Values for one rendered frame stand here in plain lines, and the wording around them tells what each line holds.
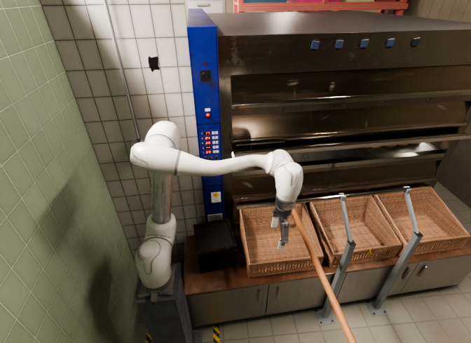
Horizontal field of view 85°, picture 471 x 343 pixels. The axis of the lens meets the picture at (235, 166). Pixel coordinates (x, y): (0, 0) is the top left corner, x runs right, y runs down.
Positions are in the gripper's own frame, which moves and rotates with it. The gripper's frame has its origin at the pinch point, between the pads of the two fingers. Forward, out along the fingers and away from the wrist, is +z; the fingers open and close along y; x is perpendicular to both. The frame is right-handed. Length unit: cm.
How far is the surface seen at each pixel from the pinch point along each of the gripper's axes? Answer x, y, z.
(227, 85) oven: -21, -73, -52
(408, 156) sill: 132, -78, 2
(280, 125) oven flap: 18, -74, -25
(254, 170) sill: 3, -74, 11
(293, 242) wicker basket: 38, -51, 68
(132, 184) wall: -86, -71, 20
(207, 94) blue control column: -33, -69, -48
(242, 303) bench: -7, -19, 96
